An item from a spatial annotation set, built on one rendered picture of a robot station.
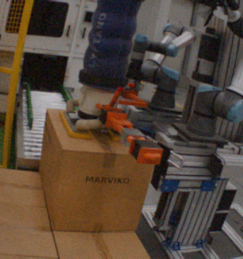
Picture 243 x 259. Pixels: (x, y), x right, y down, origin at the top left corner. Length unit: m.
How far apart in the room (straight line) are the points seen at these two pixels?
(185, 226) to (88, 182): 0.87
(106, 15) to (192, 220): 1.29
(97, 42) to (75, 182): 0.60
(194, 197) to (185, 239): 0.32
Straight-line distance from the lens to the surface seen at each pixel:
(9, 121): 2.70
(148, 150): 0.98
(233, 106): 1.43
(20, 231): 1.43
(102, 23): 1.44
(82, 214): 1.43
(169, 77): 1.94
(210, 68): 1.79
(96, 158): 1.32
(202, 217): 2.05
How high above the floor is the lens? 1.40
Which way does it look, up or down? 16 degrees down
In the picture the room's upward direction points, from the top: 12 degrees clockwise
